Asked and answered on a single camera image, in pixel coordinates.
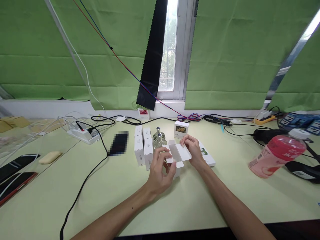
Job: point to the person's left hand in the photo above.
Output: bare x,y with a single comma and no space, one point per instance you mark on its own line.
157,178

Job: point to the person's right hand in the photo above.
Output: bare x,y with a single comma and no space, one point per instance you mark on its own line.
196,156

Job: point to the white box with green picture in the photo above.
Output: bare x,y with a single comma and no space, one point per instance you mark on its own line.
207,155

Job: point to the tall white carton box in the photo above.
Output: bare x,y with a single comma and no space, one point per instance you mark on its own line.
138,130
138,151
148,153
146,133

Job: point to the white box with yellow picture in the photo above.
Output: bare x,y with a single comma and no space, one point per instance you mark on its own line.
181,130

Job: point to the glass perfume bottle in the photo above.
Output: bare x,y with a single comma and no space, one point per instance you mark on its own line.
160,142
157,136

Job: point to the black smartphone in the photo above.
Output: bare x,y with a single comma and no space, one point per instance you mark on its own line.
118,143

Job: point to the white box with red picture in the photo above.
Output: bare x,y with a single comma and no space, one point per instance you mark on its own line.
143,114

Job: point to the black handheld device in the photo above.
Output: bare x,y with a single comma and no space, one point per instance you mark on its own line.
262,136

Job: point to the small white adapter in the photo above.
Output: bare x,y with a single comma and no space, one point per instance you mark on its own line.
120,118

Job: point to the yellow multimeter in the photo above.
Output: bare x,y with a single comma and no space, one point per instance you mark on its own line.
263,120

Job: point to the pink drink bottle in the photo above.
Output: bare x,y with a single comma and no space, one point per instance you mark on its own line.
275,155

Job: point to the white charger block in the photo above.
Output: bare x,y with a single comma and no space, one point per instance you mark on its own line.
263,113

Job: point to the white power strip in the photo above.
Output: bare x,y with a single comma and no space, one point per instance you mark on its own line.
83,135

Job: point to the black cloth strip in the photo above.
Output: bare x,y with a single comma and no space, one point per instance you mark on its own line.
152,62

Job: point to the black device with label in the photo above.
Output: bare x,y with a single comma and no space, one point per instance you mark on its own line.
303,171

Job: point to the stack of blue boxes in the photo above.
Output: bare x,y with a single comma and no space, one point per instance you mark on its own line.
300,122

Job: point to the wide green curtain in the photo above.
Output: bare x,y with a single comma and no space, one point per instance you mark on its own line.
237,55

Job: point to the beige oblong case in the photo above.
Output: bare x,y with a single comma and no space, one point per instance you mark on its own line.
50,157

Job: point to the red-edged phone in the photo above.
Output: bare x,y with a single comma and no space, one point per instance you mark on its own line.
15,186

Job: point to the clear plastic bags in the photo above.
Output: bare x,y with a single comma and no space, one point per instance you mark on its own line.
20,140

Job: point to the pile of cardboard boxes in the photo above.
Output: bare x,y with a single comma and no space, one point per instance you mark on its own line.
12,123

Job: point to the large green curtain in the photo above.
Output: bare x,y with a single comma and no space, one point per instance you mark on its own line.
50,50

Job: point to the window with white frame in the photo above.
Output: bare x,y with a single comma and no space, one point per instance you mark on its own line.
173,50

